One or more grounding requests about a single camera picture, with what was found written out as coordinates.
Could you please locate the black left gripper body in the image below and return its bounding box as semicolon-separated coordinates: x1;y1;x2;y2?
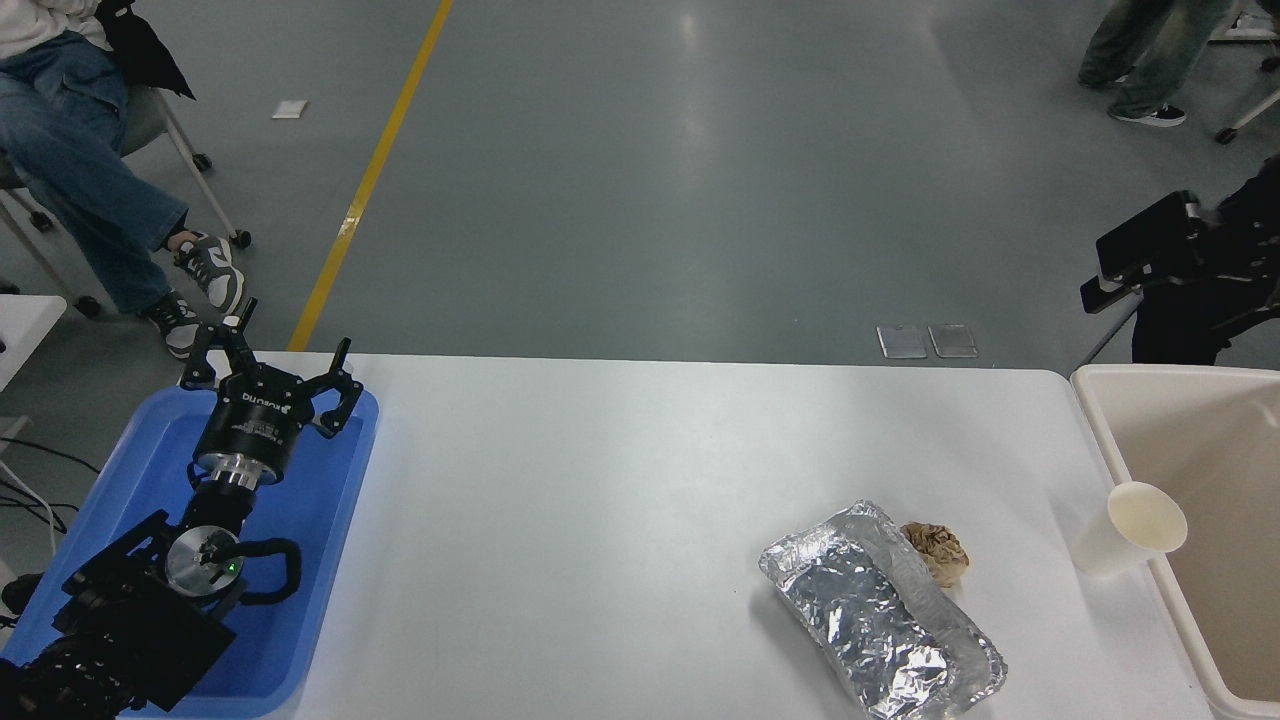
192;365;314;467

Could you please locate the white paper cup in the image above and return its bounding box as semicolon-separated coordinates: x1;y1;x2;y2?
1072;481;1189;579

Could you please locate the blue plastic tray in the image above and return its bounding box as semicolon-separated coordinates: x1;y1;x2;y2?
0;385;381;719

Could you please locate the white side table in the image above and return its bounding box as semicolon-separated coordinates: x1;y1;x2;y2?
0;294;69;393

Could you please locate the grey chair with casters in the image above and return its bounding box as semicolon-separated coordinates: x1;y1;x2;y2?
0;85;253;319

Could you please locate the seated person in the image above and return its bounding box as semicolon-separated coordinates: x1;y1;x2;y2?
0;0;248;361

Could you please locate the black rounded floor object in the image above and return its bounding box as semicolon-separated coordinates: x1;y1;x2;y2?
0;572;46;616

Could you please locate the black jacket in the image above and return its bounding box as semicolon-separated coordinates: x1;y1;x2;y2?
93;0;197;101

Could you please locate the crumpled silver foil tray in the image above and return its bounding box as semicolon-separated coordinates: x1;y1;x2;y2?
758;500;1008;720

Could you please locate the crumpled tan paper ball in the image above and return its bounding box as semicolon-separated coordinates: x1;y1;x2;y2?
900;522;971;589

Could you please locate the white plastic chair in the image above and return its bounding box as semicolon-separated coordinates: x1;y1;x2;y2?
1075;298;1143;373

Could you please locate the person in dark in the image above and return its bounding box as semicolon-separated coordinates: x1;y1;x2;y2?
1130;153;1280;367

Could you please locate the walking person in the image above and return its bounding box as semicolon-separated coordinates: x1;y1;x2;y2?
1077;0;1241;128

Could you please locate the large pale bin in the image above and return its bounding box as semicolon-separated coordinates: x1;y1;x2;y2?
1070;363;1280;720

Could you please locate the white caster leg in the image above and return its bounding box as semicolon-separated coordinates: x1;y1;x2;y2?
1215;85;1280;145

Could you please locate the black floor cable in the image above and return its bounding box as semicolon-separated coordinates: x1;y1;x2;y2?
0;437;103;536

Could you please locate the white floor cable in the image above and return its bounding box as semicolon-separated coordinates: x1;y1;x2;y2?
0;458;61;557

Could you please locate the white wheeled frame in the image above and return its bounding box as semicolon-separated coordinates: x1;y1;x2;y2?
1208;0;1280;73

